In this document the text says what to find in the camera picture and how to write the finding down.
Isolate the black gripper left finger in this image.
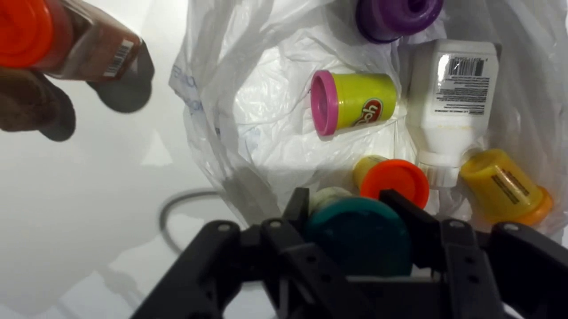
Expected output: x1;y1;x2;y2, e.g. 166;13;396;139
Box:
130;187;380;319

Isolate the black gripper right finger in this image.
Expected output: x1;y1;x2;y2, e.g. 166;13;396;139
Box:
379;188;568;319

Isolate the teal-lid play dough tub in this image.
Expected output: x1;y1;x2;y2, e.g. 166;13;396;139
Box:
304;187;416;279

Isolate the orange-lid yellow play dough tub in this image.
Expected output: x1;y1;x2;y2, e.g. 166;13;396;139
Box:
352;155;434;211

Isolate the brown plush dog toy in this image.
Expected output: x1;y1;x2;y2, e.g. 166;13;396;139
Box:
0;66;79;144

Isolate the red-lid brown jar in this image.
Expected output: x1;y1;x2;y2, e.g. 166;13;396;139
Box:
0;0;148;84

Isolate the white plastic bag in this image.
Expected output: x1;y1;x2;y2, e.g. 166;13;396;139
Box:
167;0;568;240

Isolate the yellow toy bottle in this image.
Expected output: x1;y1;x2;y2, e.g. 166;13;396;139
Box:
458;148;556;229

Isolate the white squeeze bottle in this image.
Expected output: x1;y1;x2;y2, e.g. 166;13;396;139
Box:
407;40;501;190

